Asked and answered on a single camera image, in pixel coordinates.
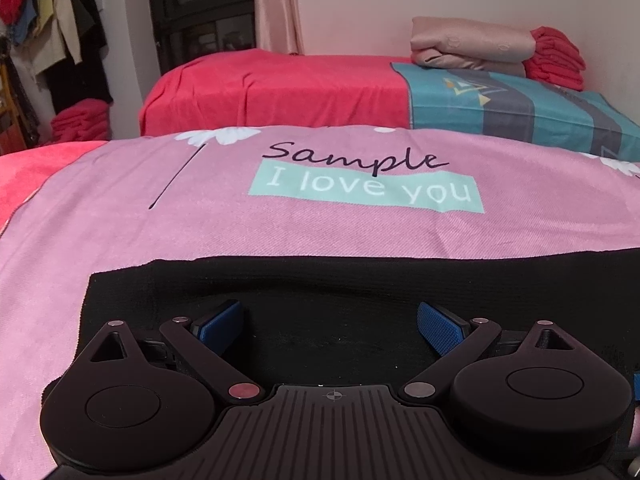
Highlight black pants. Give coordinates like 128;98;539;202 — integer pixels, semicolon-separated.
74;246;640;396

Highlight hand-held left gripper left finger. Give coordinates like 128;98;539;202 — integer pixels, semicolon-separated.
89;299;267;404

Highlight small folded red blanket stack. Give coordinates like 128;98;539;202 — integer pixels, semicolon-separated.
50;98;112;147

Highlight pink printed blanket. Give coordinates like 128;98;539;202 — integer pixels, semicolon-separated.
0;125;640;466

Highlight red bedsheet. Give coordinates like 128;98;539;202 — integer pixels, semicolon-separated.
138;49;415;137

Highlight large folded red blanket stack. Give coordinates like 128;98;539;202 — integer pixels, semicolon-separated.
524;25;587;92

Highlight folded beige quilt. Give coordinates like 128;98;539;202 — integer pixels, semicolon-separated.
410;16;537;78

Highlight teal grey patterned blanket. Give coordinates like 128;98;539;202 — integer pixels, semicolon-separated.
390;61;640;162

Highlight pink curtain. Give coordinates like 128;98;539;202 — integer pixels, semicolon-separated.
253;0;306;56

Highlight hanging clothes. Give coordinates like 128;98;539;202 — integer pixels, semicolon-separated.
0;0;114;147

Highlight dark cabinet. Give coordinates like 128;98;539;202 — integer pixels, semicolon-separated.
146;0;261;76

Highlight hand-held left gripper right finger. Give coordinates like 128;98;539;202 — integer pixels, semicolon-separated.
398;301;577;402

